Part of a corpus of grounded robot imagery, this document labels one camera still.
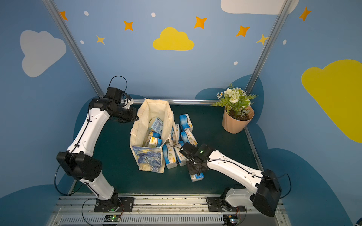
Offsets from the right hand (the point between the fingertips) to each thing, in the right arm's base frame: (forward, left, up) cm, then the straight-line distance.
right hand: (195, 167), depth 77 cm
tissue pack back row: (+34, +8, -3) cm, 35 cm away
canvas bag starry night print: (+1, +25, +6) cm, 25 cm away
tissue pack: (+11, +24, +7) cm, 27 cm away
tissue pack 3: (+5, +8, -1) cm, 9 cm away
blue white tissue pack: (+22, +5, -2) cm, 23 cm away
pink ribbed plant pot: (+32, -26, +1) cm, 41 cm away
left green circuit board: (-25, +42, -9) cm, 50 cm away
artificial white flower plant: (+37, -24, +18) cm, 48 cm away
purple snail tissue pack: (-7, 0, +4) cm, 8 cm away
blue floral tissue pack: (+28, +27, 0) cm, 39 cm away
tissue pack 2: (+7, +16, -2) cm, 17 cm away
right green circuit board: (-22, -19, -11) cm, 31 cm away
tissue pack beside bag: (+30, +13, -3) cm, 33 cm away
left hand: (+21, +33, +17) cm, 43 cm away
